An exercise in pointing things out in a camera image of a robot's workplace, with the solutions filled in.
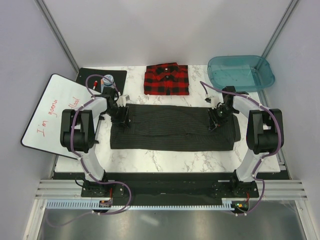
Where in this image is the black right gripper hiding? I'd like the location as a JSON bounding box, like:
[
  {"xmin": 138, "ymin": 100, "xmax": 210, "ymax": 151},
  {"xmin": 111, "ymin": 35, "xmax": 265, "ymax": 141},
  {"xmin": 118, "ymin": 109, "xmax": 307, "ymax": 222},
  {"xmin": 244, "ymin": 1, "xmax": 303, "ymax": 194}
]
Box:
[{"xmin": 207, "ymin": 105, "xmax": 237, "ymax": 132}]

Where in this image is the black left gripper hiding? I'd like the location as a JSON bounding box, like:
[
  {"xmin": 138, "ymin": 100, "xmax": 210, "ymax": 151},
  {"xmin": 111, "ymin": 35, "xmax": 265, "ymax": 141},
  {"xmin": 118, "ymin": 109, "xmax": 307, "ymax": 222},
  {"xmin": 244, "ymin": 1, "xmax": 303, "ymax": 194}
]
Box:
[{"xmin": 103, "ymin": 105, "xmax": 131, "ymax": 129}]

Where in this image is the dark grey pinstripe shirt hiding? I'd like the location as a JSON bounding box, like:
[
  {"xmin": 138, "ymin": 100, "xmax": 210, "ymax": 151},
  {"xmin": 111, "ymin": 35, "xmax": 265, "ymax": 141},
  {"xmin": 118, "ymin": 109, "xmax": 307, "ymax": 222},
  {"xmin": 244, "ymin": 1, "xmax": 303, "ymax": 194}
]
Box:
[{"xmin": 110, "ymin": 104, "xmax": 241, "ymax": 152}]

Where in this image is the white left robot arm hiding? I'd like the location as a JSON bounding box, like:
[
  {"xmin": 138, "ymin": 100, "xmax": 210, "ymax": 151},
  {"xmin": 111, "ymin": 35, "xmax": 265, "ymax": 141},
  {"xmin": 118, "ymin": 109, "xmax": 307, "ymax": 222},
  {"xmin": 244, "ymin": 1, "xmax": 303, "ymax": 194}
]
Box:
[{"xmin": 60, "ymin": 88, "xmax": 130, "ymax": 197}]

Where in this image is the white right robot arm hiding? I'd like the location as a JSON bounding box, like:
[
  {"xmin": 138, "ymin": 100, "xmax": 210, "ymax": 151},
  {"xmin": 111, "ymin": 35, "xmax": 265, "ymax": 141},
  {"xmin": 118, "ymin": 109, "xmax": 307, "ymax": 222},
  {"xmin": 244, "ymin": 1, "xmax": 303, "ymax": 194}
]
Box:
[{"xmin": 208, "ymin": 86, "xmax": 284, "ymax": 197}]

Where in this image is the small blue white jar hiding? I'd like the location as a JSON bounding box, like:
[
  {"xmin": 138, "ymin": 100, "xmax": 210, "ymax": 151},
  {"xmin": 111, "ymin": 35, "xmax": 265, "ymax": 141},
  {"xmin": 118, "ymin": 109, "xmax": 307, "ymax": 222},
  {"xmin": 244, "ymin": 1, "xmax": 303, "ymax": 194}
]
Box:
[{"xmin": 102, "ymin": 74, "xmax": 115, "ymax": 87}]

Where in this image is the black mat green edge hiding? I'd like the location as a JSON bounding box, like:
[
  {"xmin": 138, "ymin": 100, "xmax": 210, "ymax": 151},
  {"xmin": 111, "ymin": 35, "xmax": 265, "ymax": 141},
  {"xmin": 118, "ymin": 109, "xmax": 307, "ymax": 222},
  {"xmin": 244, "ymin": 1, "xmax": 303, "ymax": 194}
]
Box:
[{"xmin": 75, "ymin": 67, "xmax": 127, "ymax": 99}]

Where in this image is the red whiteboard marker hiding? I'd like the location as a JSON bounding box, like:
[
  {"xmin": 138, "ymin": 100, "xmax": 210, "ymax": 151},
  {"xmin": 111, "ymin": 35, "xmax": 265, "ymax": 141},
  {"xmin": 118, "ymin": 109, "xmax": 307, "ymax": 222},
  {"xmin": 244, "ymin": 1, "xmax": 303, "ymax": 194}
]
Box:
[{"xmin": 92, "ymin": 80, "xmax": 98, "ymax": 90}]

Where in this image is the teal transparent plastic bin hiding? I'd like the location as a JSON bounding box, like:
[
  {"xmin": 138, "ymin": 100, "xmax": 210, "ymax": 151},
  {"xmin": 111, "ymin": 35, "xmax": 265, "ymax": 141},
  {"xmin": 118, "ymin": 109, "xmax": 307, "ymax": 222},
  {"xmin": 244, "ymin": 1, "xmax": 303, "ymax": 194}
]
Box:
[{"xmin": 207, "ymin": 55, "xmax": 276, "ymax": 93}]

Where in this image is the red black plaid shirt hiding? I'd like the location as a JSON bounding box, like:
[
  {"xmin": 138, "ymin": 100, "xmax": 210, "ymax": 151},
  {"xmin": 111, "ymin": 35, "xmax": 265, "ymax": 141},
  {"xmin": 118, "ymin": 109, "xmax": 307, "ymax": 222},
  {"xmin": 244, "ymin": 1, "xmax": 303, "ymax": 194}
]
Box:
[{"xmin": 143, "ymin": 62, "xmax": 190, "ymax": 96}]

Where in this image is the white whiteboard with red writing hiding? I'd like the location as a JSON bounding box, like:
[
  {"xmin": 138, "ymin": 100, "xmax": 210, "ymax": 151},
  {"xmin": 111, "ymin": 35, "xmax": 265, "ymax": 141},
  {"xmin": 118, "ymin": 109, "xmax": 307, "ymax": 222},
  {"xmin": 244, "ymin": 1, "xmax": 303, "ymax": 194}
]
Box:
[{"xmin": 21, "ymin": 74, "xmax": 91, "ymax": 159}]

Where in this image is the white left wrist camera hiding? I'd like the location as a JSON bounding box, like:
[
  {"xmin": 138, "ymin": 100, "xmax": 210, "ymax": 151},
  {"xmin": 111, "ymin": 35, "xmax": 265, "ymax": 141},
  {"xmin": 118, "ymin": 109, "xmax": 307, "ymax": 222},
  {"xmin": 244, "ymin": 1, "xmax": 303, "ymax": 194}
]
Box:
[{"xmin": 116, "ymin": 94, "xmax": 130, "ymax": 108}]

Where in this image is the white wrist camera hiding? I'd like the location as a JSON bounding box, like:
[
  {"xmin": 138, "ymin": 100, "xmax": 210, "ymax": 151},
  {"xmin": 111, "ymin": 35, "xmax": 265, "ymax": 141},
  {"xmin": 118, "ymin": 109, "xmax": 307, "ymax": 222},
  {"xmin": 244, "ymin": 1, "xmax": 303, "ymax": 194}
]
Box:
[
  {"xmin": 205, "ymin": 96, "xmax": 220, "ymax": 109},
  {"xmin": 116, "ymin": 94, "xmax": 130, "ymax": 108}
]

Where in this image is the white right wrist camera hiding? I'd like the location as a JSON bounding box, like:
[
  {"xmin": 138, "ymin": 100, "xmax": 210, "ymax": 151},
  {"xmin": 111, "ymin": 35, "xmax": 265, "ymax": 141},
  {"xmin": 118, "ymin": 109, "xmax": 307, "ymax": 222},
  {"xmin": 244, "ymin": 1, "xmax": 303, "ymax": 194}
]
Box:
[{"xmin": 205, "ymin": 96, "xmax": 220, "ymax": 109}]

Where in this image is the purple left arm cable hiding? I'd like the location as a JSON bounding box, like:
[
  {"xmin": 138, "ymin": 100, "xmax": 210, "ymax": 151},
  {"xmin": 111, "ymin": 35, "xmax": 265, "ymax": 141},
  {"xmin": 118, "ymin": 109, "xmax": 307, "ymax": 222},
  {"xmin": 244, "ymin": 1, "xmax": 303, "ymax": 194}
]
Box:
[{"xmin": 69, "ymin": 74, "xmax": 133, "ymax": 215}]

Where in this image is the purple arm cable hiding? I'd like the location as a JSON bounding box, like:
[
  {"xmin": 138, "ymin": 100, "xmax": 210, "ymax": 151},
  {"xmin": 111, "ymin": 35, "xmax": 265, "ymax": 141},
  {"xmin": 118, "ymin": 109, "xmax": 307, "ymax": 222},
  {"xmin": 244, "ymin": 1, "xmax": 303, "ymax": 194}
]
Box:
[
  {"xmin": 199, "ymin": 80, "xmax": 282, "ymax": 217},
  {"xmin": 69, "ymin": 74, "xmax": 133, "ymax": 215}
]

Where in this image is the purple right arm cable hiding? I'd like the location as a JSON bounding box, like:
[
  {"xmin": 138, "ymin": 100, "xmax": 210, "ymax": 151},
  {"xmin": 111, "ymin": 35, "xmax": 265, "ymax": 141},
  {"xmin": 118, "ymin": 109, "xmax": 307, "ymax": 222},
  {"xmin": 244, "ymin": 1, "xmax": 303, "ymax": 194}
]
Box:
[{"xmin": 199, "ymin": 80, "xmax": 282, "ymax": 217}]

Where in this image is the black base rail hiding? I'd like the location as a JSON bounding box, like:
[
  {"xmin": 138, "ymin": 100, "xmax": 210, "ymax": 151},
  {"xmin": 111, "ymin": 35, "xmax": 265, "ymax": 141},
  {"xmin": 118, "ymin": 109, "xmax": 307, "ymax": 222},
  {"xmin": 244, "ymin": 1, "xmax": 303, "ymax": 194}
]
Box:
[{"xmin": 81, "ymin": 172, "xmax": 259, "ymax": 205}]

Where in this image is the light blue cable duct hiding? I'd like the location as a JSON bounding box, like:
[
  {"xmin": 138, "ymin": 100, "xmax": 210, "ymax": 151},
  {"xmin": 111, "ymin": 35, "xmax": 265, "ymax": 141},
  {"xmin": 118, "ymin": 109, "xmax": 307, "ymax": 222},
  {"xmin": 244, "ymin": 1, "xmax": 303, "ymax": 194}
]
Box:
[{"xmin": 46, "ymin": 198, "xmax": 251, "ymax": 210}]

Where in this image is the aluminium frame post left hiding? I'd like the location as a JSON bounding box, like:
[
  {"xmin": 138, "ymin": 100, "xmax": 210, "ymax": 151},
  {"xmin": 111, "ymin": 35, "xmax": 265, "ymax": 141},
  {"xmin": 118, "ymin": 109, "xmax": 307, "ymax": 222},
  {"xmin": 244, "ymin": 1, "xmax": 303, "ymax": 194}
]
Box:
[{"xmin": 35, "ymin": 0, "xmax": 80, "ymax": 73}]

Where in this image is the aluminium frame post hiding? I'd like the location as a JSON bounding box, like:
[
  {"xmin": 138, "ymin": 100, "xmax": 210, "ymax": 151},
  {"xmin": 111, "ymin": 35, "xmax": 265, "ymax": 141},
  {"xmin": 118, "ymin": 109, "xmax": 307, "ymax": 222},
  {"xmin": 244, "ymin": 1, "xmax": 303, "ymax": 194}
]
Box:
[
  {"xmin": 261, "ymin": 0, "xmax": 300, "ymax": 59},
  {"xmin": 35, "ymin": 0, "xmax": 80, "ymax": 73}
]

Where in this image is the aluminium frame post right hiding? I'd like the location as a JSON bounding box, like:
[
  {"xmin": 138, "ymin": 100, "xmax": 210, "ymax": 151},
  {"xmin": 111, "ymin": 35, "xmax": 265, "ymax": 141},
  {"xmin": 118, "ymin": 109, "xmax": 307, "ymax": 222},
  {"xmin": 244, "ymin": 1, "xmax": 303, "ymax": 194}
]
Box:
[{"xmin": 261, "ymin": 0, "xmax": 300, "ymax": 59}]

